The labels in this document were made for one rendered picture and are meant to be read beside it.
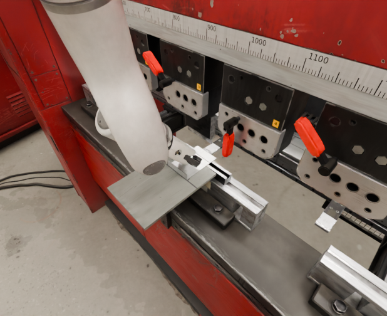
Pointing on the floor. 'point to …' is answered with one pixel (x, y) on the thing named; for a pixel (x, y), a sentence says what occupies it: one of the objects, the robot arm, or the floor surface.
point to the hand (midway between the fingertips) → (189, 156)
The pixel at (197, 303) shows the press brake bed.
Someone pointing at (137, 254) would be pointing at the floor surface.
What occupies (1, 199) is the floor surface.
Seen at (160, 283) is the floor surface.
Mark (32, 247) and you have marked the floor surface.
